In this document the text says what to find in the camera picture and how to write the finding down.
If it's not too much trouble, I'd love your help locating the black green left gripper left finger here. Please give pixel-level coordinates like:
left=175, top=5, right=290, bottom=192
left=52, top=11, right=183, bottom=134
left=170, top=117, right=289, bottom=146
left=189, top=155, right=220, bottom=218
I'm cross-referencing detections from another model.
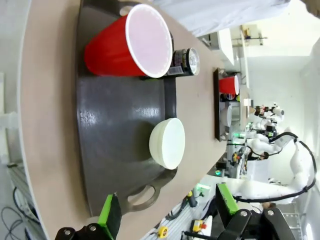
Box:
left=54, top=192, right=123, bottom=240

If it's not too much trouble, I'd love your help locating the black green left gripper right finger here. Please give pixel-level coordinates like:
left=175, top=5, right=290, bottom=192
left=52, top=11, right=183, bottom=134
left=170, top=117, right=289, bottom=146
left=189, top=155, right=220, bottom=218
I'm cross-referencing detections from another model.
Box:
left=215, top=182, right=297, bottom=240

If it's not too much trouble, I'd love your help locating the white bowl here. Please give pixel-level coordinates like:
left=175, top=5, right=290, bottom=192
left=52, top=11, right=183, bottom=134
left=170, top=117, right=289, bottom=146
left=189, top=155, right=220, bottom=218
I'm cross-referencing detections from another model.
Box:
left=219, top=104, right=234, bottom=128
left=148, top=117, right=187, bottom=171

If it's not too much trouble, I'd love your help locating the red emergency stop box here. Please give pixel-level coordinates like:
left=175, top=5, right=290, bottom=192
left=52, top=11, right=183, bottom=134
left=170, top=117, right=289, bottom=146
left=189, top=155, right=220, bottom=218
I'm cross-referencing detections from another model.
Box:
left=190, top=219, right=209, bottom=233

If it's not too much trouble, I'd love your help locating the dark brown serving tray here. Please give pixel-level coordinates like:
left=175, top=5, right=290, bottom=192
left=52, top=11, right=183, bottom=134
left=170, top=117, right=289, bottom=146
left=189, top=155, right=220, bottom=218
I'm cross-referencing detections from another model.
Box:
left=212, top=67, right=243, bottom=143

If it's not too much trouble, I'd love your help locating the large dark grey serving tray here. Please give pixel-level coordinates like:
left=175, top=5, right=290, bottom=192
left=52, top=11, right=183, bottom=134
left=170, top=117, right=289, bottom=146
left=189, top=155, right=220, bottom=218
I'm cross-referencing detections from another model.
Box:
left=74, top=0, right=179, bottom=219

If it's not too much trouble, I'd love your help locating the yellow green drink can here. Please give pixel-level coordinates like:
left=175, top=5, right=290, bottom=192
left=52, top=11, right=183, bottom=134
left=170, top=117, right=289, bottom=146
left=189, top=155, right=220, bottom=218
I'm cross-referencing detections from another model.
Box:
left=219, top=92, right=241, bottom=103

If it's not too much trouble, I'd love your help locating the black drink can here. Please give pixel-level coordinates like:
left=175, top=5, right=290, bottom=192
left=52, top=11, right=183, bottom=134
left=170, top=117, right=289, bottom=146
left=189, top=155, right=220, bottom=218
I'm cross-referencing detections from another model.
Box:
left=166, top=47, right=201, bottom=76

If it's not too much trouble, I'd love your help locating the large red plastic cup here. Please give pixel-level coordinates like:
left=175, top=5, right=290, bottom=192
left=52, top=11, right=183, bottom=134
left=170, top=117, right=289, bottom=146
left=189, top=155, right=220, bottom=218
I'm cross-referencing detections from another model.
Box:
left=83, top=3, right=174, bottom=79

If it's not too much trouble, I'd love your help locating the yellow handled tool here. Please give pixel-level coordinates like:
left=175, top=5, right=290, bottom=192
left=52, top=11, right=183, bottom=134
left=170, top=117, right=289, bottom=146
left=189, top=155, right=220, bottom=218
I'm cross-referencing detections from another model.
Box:
left=186, top=190, right=199, bottom=208

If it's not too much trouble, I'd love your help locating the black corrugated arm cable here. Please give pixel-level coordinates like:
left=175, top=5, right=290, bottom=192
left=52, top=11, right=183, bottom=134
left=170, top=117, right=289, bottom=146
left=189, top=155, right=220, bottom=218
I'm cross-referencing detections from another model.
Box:
left=233, top=131, right=317, bottom=204

